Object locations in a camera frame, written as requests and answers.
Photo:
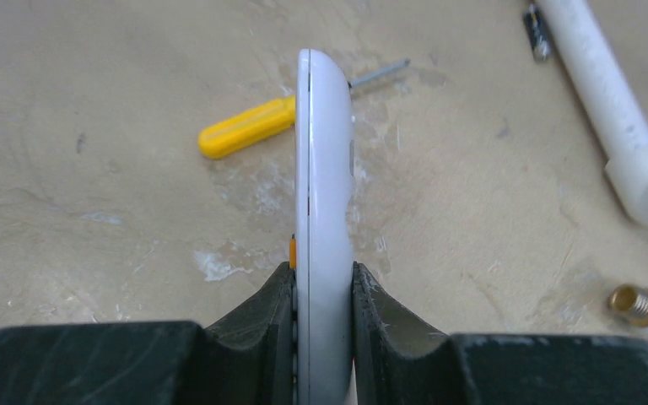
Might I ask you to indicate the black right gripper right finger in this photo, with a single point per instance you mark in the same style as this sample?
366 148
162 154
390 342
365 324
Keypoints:
401 359

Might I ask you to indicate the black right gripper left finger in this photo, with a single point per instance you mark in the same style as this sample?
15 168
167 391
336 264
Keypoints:
246 357

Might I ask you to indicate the white remote control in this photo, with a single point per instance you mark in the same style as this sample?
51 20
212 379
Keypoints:
324 252

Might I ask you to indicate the black AA battery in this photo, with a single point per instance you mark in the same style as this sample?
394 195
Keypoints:
537 34

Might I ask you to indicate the yellow handled screwdriver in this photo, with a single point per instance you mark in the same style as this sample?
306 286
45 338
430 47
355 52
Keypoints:
248 127

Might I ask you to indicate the white PVC pipe frame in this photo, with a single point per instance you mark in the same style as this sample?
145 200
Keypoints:
609 102

